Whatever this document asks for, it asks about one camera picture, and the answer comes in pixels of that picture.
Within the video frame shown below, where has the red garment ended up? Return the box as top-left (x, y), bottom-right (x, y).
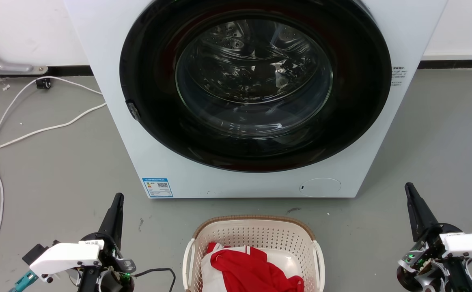
top-left (206, 242), bottom-right (305, 292)

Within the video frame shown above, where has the white front-load washing machine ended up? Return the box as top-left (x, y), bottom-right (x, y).
top-left (63, 0), bottom-right (449, 199)

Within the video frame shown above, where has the teal cable connector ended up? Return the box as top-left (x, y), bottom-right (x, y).
top-left (9, 271), bottom-right (40, 292)

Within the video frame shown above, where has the grey printed text label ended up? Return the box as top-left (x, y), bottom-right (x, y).
top-left (390, 66), bottom-right (407, 87)

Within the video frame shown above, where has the long white floor cable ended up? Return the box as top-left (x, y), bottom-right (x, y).
top-left (0, 76), bottom-right (103, 285)

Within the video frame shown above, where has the round white filter cover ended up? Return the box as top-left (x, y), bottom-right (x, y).
top-left (299, 178), bottom-right (342, 198)

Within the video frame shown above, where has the blue energy label sticker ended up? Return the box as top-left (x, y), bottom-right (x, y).
top-left (142, 177), bottom-right (174, 198)

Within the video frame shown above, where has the grey metal floor bracket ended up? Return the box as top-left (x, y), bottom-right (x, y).
top-left (0, 32), bottom-right (49, 76)

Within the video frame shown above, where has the grey door latch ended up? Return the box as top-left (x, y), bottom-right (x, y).
top-left (126, 100), bottom-right (141, 122)

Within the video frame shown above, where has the black round washer door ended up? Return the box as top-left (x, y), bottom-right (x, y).
top-left (119, 0), bottom-right (392, 173)

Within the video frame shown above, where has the cream perforated laundry basket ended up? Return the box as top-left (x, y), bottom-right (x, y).
top-left (182, 215), bottom-right (325, 292)

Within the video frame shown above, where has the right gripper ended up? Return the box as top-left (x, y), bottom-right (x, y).
top-left (396, 182), bottom-right (472, 292)

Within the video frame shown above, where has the steel washer drum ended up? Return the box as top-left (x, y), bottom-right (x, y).
top-left (175, 18), bottom-right (334, 140)

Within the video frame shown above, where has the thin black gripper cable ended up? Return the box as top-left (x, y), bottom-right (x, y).
top-left (132, 267), bottom-right (177, 292)

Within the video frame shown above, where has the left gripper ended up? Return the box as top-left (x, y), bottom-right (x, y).
top-left (29, 193), bottom-right (137, 292)

